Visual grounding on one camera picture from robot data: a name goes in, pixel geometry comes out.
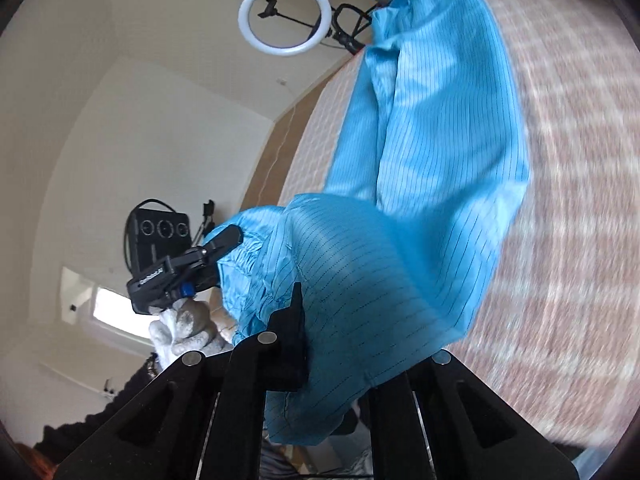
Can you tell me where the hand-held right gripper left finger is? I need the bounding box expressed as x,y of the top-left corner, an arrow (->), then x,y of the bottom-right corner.
54,282 -> 308,480

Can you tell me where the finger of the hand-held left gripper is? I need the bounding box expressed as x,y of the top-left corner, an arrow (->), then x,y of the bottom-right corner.
200,225 -> 244,263

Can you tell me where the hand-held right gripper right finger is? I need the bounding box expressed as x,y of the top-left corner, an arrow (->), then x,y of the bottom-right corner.
369,350 -> 582,480

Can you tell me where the blue pinstriped garment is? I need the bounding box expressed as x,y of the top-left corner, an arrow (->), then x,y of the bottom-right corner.
216,0 -> 531,447

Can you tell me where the person's left forearm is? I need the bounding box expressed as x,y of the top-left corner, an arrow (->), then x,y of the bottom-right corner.
35,352 -> 168,466

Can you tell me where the person's left hand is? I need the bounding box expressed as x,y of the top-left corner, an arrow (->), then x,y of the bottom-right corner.
148,297 -> 233,362

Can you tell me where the small bright window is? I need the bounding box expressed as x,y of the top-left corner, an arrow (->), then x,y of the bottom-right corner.
60,266 -> 153,356

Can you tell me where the pink plaid blanket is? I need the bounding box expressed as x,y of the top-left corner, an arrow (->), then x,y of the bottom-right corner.
277,0 -> 640,456

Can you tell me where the white ring light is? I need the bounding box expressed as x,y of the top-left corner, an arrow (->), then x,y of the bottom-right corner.
238,0 -> 334,59

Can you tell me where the black ring light stand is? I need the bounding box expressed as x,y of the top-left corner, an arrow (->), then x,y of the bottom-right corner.
257,0 -> 351,46

